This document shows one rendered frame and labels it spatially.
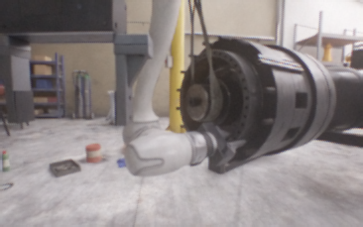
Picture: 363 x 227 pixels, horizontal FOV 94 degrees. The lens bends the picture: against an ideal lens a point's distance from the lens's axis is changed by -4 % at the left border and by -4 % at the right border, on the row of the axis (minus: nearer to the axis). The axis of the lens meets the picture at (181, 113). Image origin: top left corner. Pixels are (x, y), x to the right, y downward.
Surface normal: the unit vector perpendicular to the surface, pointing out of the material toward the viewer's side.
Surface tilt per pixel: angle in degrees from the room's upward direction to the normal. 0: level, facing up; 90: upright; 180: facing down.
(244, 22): 90
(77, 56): 90
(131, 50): 90
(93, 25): 90
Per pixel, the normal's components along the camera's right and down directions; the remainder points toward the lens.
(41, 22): -0.01, 0.11
